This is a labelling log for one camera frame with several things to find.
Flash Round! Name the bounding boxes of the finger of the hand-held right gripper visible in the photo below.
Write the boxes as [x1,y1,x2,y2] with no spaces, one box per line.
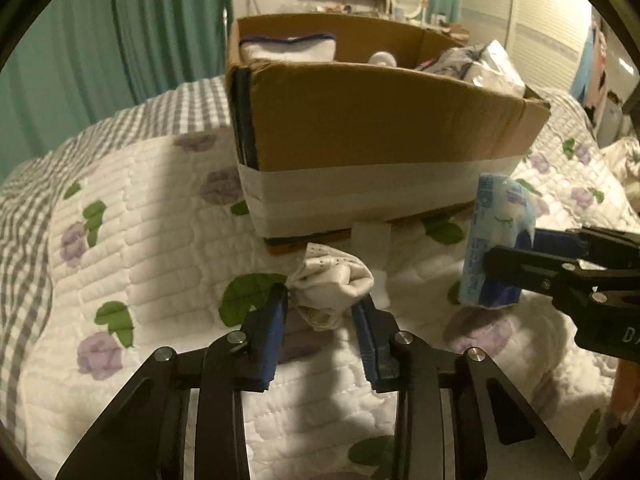
[518,226,640,262]
[479,245,577,307]

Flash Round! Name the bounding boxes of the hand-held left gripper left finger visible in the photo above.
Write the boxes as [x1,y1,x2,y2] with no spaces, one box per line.
[56,282,290,480]

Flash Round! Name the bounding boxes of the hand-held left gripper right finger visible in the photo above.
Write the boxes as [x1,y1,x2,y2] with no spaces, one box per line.
[351,297,584,480]

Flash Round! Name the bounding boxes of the blue tissue packet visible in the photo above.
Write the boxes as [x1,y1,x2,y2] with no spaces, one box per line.
[462,174,539,307]

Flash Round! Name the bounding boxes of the white dotted socks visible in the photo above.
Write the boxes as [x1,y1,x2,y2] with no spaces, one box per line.
[287,242,375,331]

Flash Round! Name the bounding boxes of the taped cardboard box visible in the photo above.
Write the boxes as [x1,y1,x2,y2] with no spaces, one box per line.
[225,13,551,256]

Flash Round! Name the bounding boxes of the person's right forearm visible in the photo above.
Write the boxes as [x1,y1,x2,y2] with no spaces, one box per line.
[612,357,640,428]

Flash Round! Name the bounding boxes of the cream cloth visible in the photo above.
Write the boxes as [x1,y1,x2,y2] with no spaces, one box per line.
[600,137,640,197]

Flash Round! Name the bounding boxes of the floral quilt with checked border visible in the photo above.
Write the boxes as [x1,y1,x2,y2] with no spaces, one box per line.
[0,76,640,480]

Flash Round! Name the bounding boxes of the hanging clothes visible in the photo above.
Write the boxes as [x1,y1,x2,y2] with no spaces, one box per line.
[569,15,640,128]

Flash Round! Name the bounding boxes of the white plastic packet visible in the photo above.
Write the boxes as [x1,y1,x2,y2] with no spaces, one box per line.
[469,39,527,98]

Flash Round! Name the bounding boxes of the grey patterned cloth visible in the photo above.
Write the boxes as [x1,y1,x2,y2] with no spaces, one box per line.
[414,46,484,81]

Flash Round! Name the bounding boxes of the white louvred wardrobe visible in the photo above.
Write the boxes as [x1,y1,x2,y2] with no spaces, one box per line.
[459,0,594,97]

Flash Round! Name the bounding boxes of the white cloth with blue trim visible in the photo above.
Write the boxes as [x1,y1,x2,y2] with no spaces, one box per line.
[238,32,336,64]

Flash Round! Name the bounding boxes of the white dresser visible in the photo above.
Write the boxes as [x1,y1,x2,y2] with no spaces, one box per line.
[234,1,471,42]

